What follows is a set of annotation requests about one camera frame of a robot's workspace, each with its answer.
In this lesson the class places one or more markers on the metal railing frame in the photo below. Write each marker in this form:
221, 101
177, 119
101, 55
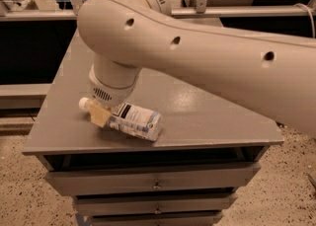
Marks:
180, 9

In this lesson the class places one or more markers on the grey drawer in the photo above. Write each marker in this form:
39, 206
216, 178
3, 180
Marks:
153, 179
205, 218
155, 204

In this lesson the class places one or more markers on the top grey drawer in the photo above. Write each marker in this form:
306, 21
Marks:
153, 179

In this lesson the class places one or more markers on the bottom grey drawer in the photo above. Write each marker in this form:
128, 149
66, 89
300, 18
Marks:
205, 218

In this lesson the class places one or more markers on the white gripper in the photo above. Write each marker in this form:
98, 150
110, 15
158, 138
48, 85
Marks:
110, 94

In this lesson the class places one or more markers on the grey drawer cabinet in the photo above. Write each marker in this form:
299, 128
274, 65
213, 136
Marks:
172, 155

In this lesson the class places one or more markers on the clear plastic water bottle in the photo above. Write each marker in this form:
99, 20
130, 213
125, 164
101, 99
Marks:
130, 119

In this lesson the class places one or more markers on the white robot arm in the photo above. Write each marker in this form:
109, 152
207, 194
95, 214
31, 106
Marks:
273, 75

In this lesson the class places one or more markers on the middle grey drawer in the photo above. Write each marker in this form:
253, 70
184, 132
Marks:
155, 204

